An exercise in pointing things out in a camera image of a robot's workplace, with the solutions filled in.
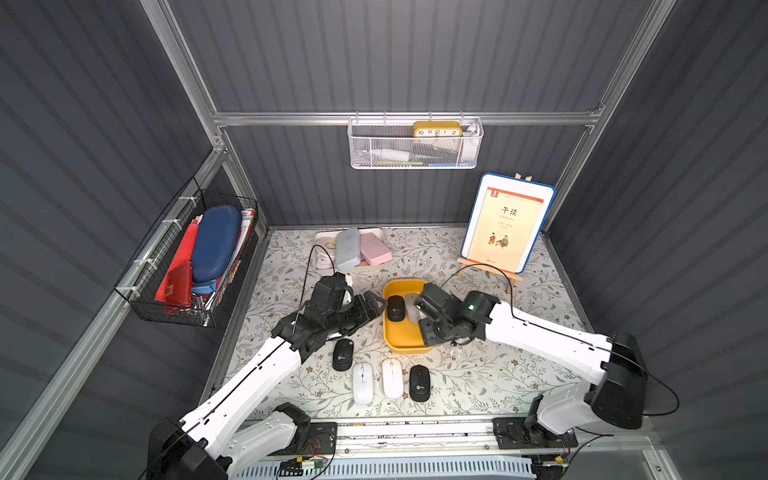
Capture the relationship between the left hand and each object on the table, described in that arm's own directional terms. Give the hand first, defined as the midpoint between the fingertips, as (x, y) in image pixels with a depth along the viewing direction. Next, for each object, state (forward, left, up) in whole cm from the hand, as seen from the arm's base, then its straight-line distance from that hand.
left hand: (381, 310), depth 75 cm
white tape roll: (+34, +21, -16) cm, 43 cm away
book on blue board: (+27, -38, +5) cm, 47 cm away
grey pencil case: (+33, +13, -14) cm, 38 cm away
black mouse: (+10, -4, -16) cm, 19 cm away
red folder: (-1, +44, +12) cm, 46 cm away
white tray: (+44, +2, -17) cm, 47 cm away
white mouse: (-12, +5, -18) cm, 23 cm away
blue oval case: (+11, +40, +12) cm, 44 cm away
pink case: (+31, +4, -13) cm, 34 cm away
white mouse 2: (-12, -3, -17) cm, 21 cm away
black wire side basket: (-2, +49, +15) cm, 52 cm away
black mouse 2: (-4, +11, -19) cm, 22 cm away
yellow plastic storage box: (+2, -7, -20) cm, 21 cm away
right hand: (-2, -14, -6) cm, 16 cm away
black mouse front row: (-12, -10, -18) cm, 24 cm away
